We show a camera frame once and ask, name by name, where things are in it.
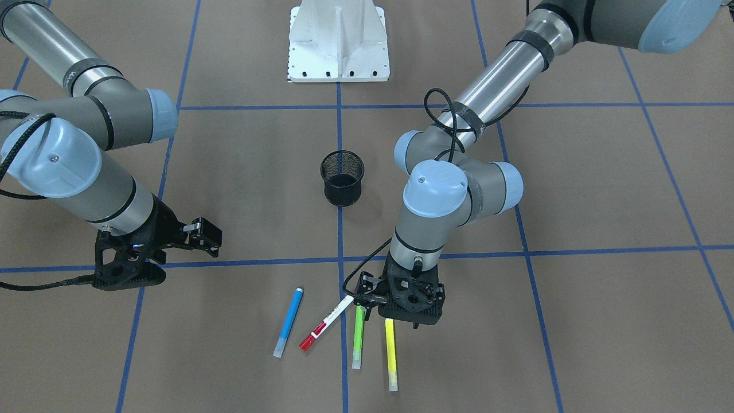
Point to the black mesh pen cup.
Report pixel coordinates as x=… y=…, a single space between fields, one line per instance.
x=342 y=172

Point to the green marker pen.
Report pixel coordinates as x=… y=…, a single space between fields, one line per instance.
x=358 y=337

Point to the blue marker pen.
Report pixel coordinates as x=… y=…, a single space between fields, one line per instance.
x=289 y=320

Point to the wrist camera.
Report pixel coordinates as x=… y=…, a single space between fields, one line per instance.
x=368 y=293
x=203 y=235

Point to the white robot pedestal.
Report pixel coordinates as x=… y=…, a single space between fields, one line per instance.
x=338 y=41

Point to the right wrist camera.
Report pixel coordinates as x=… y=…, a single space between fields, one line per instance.
x=203 y=235

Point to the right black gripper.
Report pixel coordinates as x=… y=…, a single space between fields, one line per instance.
x=166 y=225

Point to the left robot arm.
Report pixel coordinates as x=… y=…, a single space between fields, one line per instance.
x=578 y=180

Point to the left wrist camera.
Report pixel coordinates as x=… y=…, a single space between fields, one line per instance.
x=368 y=293

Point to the red marker pen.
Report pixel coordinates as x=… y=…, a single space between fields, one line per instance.
x=326 y=322

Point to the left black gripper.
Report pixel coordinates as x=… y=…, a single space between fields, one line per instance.
x=367 y=290

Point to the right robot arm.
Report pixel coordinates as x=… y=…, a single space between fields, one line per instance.
x=58 y=150

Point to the yellow marker pen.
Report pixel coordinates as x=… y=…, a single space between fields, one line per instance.
x=393 y=384

